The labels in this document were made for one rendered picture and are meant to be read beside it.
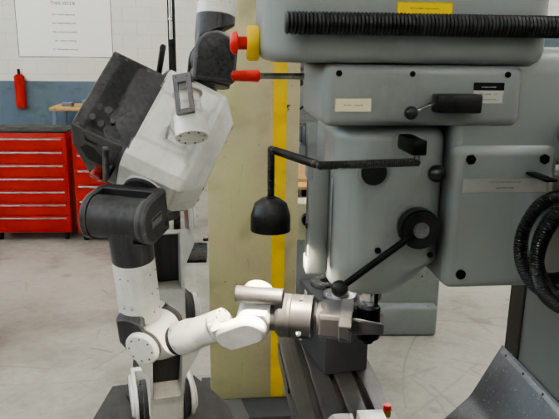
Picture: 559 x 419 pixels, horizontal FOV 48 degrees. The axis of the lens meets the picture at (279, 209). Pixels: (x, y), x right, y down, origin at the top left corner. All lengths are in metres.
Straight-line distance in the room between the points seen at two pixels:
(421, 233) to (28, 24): 9.65
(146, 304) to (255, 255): 1.68
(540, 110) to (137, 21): 9.27
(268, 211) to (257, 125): 1.79
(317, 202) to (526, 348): 0.61
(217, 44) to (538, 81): 0.69
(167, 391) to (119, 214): 0.83
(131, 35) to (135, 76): 8.79
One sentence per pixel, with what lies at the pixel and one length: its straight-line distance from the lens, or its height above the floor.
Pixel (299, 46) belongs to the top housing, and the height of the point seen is 1.75.
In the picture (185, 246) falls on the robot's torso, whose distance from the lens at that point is 1.72.
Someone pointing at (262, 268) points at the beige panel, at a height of 0.72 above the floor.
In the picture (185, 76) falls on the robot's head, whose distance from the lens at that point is 1.28.
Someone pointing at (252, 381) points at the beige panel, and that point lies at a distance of 3.29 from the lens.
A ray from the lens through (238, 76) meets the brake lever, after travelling 1.22.
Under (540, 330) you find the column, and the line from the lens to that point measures 1.44.
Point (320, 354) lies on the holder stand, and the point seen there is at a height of 0.97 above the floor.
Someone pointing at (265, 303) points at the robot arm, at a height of 1.27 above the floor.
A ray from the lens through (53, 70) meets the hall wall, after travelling 10.42.
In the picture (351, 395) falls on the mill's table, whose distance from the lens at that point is 1.63.
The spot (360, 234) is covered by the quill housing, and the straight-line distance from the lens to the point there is 1.11.
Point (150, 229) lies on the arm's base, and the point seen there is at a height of 1.40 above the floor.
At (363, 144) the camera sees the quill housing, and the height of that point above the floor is 1.60.
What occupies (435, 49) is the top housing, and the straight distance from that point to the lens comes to 1.06.
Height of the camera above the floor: 1.75
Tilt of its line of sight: 14 degrees down
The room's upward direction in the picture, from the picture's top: 1 degrees clockwise
